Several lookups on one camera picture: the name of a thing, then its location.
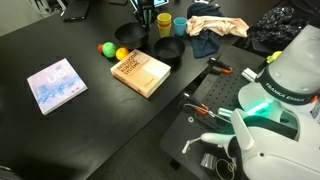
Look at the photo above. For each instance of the brown hardcover book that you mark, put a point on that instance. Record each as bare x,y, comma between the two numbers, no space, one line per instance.
140,71

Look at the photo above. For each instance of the black speckled cloth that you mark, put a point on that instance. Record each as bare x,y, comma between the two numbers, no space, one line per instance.
276,23

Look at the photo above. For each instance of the small red ball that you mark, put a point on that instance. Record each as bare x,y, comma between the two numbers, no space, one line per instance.
100,48

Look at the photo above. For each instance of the blue and white book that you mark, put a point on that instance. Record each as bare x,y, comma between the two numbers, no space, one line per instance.
56,85

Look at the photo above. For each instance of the small metal washer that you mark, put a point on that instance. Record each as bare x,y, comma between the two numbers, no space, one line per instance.
190,117

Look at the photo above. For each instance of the peach cloth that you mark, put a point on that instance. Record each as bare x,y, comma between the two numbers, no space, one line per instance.
216,25

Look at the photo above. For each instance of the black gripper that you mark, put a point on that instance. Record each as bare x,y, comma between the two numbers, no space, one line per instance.
146,8

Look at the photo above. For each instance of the black perforated mount board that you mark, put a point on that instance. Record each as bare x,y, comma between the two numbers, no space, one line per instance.
230,86

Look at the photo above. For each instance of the orange plastic cup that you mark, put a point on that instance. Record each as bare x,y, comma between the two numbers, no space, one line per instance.
164,24

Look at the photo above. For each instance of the yellow plastic cup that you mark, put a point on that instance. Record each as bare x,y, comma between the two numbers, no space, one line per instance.
164,18
164,31

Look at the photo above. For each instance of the yellow orange ball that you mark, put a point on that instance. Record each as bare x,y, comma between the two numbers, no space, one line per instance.
122,53

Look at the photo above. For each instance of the large black bowl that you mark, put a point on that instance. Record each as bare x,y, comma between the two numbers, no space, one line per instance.
169,46

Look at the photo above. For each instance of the metal chair legs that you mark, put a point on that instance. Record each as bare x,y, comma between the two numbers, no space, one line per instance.
50,5

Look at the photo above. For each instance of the silver metal block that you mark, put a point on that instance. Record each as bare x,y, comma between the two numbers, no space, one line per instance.
248,75

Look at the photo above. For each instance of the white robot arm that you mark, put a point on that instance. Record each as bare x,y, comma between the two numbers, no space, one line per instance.
286,73

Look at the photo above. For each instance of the black flat device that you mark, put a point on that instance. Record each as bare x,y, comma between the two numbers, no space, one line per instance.
76,11

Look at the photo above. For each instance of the yellow green object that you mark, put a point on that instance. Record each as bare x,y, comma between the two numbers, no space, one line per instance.
275,56

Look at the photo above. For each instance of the green ball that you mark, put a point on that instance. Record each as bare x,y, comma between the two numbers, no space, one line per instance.
109,50

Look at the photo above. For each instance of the blue plastic cup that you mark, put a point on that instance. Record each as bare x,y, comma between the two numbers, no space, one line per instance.
180,28

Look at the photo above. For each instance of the tan rubber band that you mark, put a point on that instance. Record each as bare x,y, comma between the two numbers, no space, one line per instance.
230,165

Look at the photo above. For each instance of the small clear plastic bag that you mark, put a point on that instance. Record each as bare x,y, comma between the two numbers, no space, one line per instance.
208,161

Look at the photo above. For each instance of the dark grey rounded object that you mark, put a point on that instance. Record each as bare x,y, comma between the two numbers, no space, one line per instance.
8,174

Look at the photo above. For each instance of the dark blue cloth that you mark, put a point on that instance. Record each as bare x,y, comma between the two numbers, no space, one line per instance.
205,45

